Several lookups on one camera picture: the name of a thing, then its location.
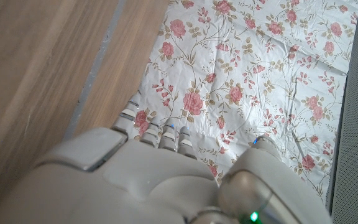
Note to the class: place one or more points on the floral backdrop cloth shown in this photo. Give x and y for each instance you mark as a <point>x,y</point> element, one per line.
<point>244,62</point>

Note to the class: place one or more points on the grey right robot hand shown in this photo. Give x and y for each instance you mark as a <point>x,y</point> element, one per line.
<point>135,180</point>

